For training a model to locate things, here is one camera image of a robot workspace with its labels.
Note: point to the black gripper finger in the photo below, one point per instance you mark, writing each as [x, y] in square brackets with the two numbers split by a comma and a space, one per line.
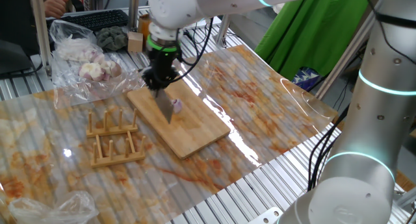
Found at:
[170, 80]
[151, 81]

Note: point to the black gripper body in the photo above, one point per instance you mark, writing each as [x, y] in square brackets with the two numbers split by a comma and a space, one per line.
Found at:
[162, 63]

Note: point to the steel cleaver knife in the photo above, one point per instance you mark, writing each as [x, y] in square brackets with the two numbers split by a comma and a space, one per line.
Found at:
[165, 105]

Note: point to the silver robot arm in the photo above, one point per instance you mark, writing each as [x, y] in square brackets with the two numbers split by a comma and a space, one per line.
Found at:
[380, 104]

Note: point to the person's hand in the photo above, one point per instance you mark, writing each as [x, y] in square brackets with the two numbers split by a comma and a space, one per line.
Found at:
[55, 6]

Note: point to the red onion wedge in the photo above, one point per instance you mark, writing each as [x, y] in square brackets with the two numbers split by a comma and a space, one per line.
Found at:
[177, 105]

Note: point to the wooden block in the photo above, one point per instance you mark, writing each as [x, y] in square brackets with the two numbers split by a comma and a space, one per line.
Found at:
[135, 42]

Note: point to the taped cardboard box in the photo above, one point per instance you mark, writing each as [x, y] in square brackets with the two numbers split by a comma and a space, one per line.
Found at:
[143, 26]

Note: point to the wooden cutting board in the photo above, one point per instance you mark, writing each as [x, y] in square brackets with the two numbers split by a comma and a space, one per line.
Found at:
[191, 130]

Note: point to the grey green cloth rag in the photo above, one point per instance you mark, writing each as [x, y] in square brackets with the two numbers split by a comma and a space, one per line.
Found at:
[112, 39]

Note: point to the plastic bag of garlic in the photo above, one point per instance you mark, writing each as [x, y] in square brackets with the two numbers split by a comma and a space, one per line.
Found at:
[91, 71]

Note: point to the black computer keyboard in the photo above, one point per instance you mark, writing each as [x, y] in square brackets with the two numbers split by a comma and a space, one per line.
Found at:
[94, 19]

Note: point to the marble pattern plastic mat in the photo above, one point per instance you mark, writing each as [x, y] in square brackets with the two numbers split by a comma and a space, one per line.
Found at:
[260, 97]

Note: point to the blue white patterned bag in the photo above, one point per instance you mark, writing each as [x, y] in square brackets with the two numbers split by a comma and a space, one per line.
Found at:
[305, 79]

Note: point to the black monitor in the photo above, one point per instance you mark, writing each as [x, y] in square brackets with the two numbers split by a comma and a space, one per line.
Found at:
[13, 56]

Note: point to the green fabric sheet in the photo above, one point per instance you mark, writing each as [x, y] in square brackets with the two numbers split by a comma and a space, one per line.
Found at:
[308, 32]

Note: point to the crumpled clear plastic bag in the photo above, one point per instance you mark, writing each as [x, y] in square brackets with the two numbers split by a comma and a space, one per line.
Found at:
[48, 209]

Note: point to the perforated metal plate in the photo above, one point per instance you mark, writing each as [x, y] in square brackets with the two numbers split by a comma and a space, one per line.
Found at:
[266, 216]

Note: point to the aluminium frame post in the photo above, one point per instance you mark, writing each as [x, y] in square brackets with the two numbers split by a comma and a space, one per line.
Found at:
[40, 32]
[344, 58]
[133, 9]

